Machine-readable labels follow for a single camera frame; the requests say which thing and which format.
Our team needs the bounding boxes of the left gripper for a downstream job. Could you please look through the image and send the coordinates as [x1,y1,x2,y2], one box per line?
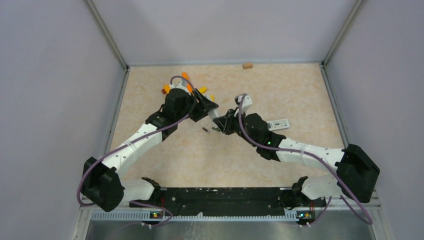
[175,88,219,122]

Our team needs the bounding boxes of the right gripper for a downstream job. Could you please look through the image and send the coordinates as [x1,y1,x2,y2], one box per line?
[214,106,259,147]

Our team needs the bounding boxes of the white remote with dark screen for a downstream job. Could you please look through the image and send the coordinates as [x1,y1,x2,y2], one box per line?
[206,94,221,121]

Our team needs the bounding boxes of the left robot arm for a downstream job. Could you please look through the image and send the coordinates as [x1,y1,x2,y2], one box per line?
[77,88,219,212]

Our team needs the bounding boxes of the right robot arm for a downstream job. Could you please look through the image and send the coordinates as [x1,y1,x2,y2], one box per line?
[213,109,380,206]

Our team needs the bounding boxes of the white air conditioner remote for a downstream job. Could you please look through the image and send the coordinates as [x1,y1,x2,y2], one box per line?
[267,118,291,131]

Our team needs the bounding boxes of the yellow block upper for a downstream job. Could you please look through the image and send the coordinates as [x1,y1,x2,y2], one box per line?
[197,87,208,94]

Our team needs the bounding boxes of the orange toy microphone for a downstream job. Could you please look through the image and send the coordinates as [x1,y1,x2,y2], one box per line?
[181,72,193,93]

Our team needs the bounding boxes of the yellow toy car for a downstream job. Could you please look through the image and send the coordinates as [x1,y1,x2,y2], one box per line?
[161,84,171,95]

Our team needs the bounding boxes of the brown wooden block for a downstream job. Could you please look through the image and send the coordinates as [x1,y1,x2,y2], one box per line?
[242,62,253,70]

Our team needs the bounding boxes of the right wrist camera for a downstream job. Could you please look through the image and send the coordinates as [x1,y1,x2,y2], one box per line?
[234,93,253,116]

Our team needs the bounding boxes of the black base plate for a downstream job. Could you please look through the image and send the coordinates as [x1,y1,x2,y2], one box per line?
[146,187,327,217]

